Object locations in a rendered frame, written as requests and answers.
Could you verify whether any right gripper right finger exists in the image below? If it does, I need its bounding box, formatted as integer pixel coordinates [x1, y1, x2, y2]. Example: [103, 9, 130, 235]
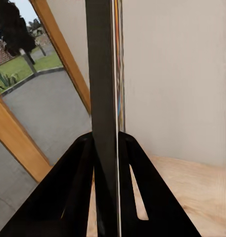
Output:
[118, 132, 201, 237]

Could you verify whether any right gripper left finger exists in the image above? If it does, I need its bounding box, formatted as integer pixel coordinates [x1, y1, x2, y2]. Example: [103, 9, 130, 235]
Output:
[0, 132, 94, 237]

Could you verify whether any poster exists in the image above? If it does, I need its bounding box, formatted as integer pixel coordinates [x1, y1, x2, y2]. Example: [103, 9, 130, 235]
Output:
[85, 0, 126, 237]

